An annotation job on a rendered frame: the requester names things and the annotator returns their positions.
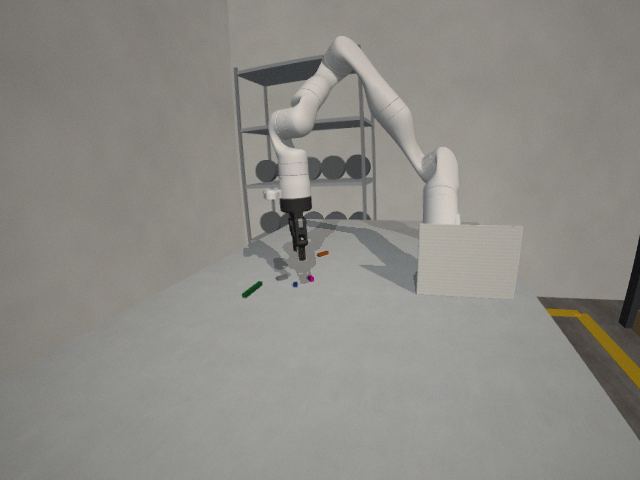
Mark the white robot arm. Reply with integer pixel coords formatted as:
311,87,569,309
263,36,460,225

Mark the green rod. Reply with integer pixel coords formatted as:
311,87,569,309
242,281,262,298

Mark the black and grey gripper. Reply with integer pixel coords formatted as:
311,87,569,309
280,196,312,262

